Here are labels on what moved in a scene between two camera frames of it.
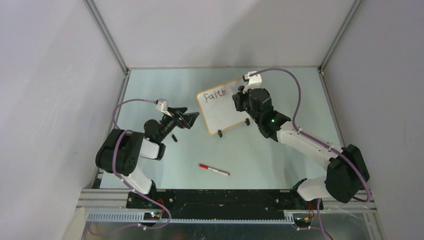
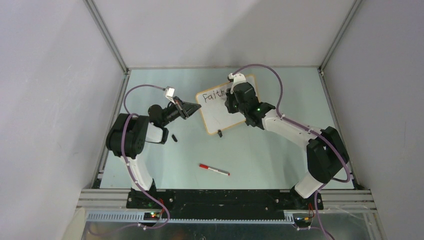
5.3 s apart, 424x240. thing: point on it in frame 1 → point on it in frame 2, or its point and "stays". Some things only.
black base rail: [195, 203] stays
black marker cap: [174, 138] stays
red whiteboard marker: [204, 166] stays
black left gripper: [187, 118] → [185, 109]
